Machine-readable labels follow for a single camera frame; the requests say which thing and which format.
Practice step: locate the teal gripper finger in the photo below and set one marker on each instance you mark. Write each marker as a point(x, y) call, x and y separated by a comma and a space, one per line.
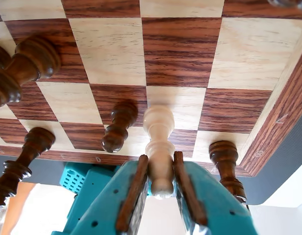
point(214, 208)
point(111, 208)

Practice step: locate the light wooden pawn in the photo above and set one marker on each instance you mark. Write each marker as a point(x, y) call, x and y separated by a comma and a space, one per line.
point(158, 132)

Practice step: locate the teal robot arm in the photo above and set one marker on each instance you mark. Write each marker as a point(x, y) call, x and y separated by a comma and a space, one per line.
point(94, 178)

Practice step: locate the dark wooden rook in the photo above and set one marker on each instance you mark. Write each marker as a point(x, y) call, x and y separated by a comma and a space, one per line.
point(224, 159)

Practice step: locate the dark wooden pawn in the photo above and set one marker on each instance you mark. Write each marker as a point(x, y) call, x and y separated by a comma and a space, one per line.
point(119, 127)
point(1, 56)

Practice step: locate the orange wooden furniture leg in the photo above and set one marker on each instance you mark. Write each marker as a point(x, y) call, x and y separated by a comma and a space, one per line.
point(21, 198)

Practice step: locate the dark wooden king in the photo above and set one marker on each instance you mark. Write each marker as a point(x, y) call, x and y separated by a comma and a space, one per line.
point(33, 144)

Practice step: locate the wooden chessboard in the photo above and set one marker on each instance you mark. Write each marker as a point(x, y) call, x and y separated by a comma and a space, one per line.
point(178, 49)

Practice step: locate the dark wooden queen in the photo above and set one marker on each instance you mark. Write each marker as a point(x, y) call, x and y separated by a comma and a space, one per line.
point(35, 58)

